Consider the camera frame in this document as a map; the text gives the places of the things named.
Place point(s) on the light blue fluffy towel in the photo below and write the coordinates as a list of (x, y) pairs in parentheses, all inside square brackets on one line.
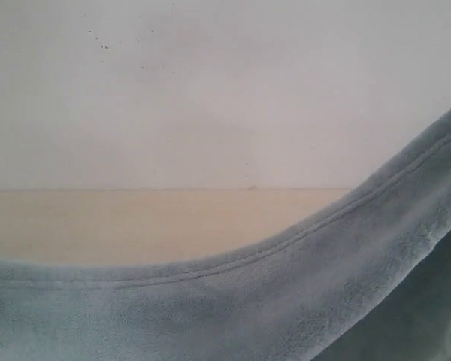
[(366, 278)]

